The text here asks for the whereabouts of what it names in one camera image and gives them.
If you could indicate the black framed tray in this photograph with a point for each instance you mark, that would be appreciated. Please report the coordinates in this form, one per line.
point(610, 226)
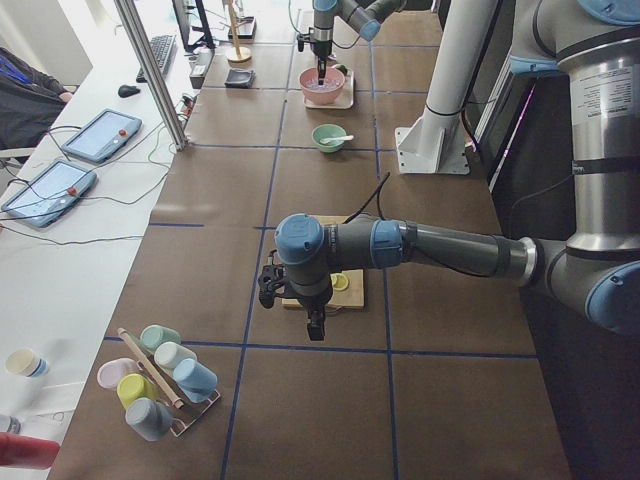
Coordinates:
point(246, 28)

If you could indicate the black monitor stand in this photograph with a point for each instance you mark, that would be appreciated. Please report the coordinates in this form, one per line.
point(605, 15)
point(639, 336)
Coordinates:
point(193, 25)

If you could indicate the lower lemon slice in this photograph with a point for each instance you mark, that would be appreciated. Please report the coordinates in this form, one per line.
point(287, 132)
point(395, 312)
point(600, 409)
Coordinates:
point(340, 281)

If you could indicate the paper cup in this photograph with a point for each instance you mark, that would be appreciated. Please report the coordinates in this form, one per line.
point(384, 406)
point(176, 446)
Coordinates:
point(25, 362)

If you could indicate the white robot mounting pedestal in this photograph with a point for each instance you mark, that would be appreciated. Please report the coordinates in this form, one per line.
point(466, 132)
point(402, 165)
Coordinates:
point(434, 144)

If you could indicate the green cup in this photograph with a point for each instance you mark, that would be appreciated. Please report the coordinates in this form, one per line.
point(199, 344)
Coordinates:
point(153, 336)

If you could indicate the seated person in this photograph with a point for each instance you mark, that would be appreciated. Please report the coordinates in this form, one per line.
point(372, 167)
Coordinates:
point(30, 102)

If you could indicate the aluminium frame post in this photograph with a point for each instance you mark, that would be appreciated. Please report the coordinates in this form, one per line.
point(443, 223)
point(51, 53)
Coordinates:
point(136, 33)

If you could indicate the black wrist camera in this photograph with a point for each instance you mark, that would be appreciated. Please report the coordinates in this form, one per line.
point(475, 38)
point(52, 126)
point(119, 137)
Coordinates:
point(271, 279)
point(304, 39)

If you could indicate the black computer mouse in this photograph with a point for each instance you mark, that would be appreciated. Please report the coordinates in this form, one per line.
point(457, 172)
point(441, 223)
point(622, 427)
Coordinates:
point(126, 91)

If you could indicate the upper blue teach pendant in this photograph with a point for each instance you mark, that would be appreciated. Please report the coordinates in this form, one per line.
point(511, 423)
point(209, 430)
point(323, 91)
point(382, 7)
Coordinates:
point(102, 137)

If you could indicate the wire cup rack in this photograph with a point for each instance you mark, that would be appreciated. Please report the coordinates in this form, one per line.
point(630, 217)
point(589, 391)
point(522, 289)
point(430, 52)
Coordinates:
point(185, 412)

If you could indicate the small green bowl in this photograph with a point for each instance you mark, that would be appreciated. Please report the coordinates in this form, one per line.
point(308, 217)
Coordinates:
point(326, 131)

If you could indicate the wooden stand with round base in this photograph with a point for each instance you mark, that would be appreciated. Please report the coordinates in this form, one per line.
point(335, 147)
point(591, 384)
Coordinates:
point(238, 53)

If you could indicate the white cup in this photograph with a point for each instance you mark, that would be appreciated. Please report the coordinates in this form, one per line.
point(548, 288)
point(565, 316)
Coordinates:
point(169, 354)

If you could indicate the blue cup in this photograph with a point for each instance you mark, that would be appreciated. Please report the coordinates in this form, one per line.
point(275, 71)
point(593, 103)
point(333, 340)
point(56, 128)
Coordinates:
point(195, 380)

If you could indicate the red bottle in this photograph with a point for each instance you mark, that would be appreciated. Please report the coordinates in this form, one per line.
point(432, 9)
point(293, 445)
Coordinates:
point(27, 452)

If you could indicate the folded grey cloth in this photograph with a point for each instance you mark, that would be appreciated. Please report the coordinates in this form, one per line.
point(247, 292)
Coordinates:
point(240, 78)

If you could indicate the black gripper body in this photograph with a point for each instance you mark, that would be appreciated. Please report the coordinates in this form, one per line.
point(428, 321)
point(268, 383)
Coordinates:
point(321, 50)
point(314, 304)

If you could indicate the bamboo cutting board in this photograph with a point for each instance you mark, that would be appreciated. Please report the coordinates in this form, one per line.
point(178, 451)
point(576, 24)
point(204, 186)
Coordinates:
point(353, 297)

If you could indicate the grey cup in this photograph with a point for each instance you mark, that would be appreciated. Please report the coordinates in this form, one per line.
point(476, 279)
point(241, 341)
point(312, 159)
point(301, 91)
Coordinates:
point(149, 418)

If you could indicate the yellow cup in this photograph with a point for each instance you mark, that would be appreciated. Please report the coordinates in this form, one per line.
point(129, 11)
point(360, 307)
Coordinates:
point(135, 386)

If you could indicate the beige serving tray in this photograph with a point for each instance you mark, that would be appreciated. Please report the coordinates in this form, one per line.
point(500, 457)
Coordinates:
point(345, 99)

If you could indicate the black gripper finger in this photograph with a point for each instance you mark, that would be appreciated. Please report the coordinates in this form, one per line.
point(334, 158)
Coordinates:
point(316, 325)
point(321, 70)

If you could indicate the lower blue teach pendant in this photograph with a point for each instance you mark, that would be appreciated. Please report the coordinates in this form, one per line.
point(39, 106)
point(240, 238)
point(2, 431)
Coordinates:
point(51, 194)

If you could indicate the blue teach pendant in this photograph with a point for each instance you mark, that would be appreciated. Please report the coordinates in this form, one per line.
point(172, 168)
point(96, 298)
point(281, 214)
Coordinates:
point(51, 194)
point(102, 137)

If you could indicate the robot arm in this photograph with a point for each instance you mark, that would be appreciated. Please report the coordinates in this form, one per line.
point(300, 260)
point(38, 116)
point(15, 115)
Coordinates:
point(366, 21)

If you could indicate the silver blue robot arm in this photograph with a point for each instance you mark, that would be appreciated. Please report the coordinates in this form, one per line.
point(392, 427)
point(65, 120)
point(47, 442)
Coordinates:
point(596, 271)

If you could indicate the pink bowl of ice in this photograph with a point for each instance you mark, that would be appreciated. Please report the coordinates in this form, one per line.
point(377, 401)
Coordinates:
point(321, 92)

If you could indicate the black keyboard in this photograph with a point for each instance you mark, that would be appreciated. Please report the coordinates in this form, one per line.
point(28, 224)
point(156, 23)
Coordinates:
point(163, 48)

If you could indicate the pink cup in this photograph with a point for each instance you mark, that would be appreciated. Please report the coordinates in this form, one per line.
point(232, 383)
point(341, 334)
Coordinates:
point(110, 373)

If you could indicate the white plastic spoon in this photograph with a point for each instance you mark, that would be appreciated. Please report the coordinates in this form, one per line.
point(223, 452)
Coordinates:
point(326, 141)

